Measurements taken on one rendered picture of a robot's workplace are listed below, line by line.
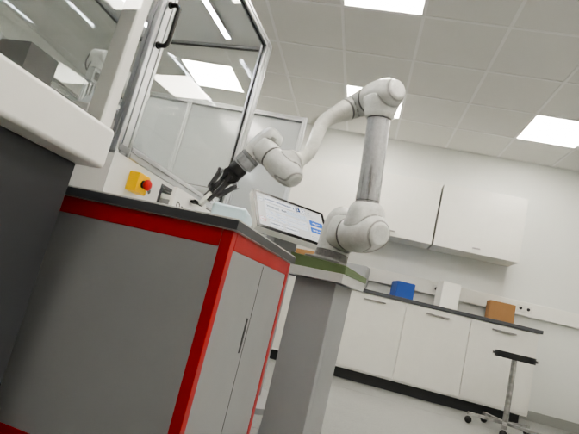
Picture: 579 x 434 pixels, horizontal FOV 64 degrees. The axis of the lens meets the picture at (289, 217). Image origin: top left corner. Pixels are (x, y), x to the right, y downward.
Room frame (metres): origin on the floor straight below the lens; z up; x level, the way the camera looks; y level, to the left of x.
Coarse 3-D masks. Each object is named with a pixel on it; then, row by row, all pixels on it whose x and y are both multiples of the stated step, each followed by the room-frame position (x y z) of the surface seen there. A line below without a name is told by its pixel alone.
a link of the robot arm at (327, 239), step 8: (336, 208) 2.10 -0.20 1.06; (344, 208) 2.08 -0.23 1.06; (328, 216) 2.10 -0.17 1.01; (336, 216) 2.06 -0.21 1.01; (344, 216) 2.04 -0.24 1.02; (328, 224) 2.08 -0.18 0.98; (336, 224) 2.03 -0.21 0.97; (328, 232) 2.06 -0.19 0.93; (320, 240) 2.11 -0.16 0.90; (328, 240) 2.06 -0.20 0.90; (336, 240) 2.02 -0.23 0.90; (328, 248) 2.07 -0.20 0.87; (336, 248) 2.06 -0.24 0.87
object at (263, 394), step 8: (272, 240) 2.76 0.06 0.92; (280, 240) 2.76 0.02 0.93; (288, 248) 2.79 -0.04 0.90; (288, 280) 2.82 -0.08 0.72; (280, 312) 2.82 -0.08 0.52; (264, 376) 2.81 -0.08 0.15; (264, 392) 2.97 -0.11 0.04; (264, 400) 2.72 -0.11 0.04; (256, 408) 2.54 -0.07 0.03; (264, 408) 2.57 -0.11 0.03
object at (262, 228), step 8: (256, 192) 2.73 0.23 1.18; (264, 192) 2.77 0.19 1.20; (256, 200) 2.69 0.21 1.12; (256, 208) 2.64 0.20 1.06; (304, 208) 2.90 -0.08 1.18; (256, 216) 2.60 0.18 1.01; (256, 224) 2.57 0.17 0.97; (264, 232) 2.62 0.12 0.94; (272, 232) 2.63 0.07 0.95; (280, 232) 2.64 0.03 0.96; (288, 232) 2.67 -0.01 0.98; (288, 240) 2.70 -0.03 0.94; (296, 240) 2.70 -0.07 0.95; (304, 240) 2.71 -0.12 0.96; (312, 240) 2.75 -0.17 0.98; (312, 248) 2.78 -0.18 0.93
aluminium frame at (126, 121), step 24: (168, 0) 1.55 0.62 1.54; (168, 24) 1.59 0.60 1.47; (144, 48) 1.54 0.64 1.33; (264, 48) 2.43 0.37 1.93; (144, 72) 1.55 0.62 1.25; (264, 72) 2.49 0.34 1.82; (144, 96) 1.59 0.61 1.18; (120, 120) 1.54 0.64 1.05; (120, 144) 1.54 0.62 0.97; (240, 144) 2.44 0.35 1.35; (192, 192) 2.10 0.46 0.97
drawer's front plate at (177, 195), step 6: (174, 192) 1.82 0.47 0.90; (180, 192) 1.86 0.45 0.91; (174, 198) 1.82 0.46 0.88; (180, 198) 1.87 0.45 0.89; (186, 198) 1.91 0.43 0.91; (192, 198) 1.96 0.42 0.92; (168, 204) 1.83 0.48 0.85; (174, 204) 1.84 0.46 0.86; (180, 204) 1.88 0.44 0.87; (186, 204) 1.93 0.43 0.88; (192, 204) 1.97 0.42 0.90; (204, 204) 2.08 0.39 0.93; (198, 210) 2.04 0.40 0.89; (204, 210) 2.09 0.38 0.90
